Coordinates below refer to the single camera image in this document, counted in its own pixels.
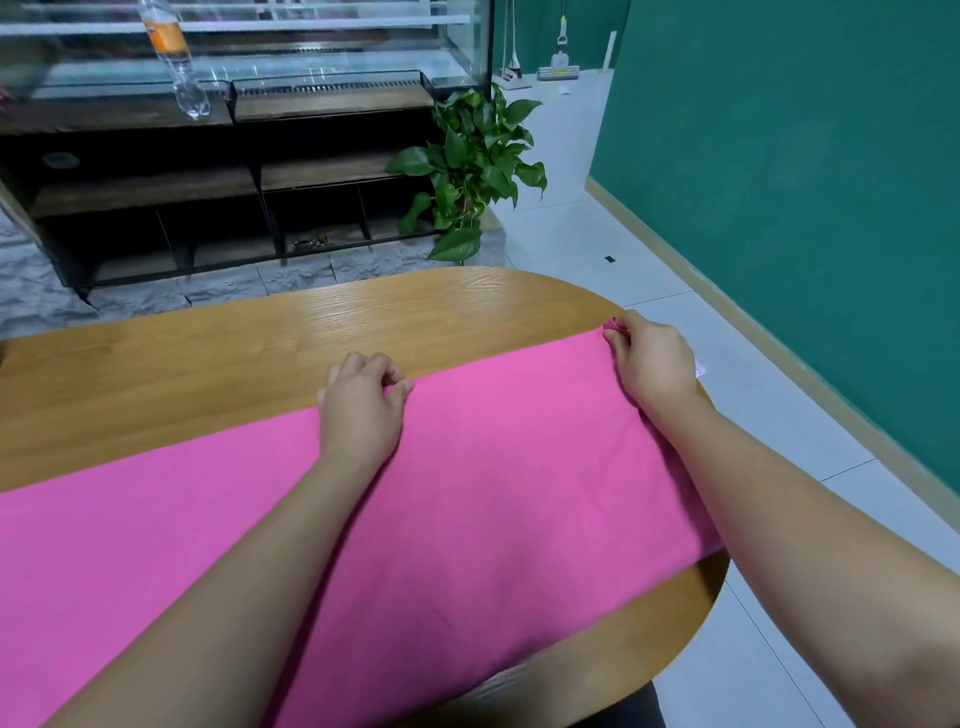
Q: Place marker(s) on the dark wooden shelf cabinet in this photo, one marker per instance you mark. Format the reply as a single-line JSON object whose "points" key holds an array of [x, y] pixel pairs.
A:
{"points": [[165, 195]]}

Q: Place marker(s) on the person's left forearm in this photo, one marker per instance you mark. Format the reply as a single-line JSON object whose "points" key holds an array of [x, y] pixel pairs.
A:
{"points": [[210, 615]]}

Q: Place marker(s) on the green potted plant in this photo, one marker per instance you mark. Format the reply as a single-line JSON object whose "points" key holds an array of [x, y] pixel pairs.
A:
{"points": [[465, 173]]}

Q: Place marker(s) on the white mop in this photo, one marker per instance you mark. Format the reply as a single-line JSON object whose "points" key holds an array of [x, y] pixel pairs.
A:
{"points": [[558, 69]]}

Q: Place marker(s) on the person's right forearm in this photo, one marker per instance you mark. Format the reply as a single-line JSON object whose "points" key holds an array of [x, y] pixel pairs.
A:
{"points": [[840, 555]]}

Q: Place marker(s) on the glass display case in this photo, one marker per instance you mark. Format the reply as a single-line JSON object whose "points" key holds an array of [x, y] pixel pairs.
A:
{"points": [[300, 38]]}

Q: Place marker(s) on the person's left hand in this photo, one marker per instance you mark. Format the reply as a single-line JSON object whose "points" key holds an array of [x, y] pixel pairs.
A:
{"points": [[363, 413]]}

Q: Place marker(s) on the person's right hand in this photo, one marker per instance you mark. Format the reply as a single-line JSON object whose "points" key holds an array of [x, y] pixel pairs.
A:
{"points": [[653, 368]]}

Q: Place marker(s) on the clear bottle with orange label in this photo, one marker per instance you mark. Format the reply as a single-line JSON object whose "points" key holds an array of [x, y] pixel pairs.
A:
{"points": [[173, 60]]}

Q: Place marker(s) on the pile of pink cloths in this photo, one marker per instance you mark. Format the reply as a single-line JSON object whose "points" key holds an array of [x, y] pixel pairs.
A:
{"points": [[150, 555]]}

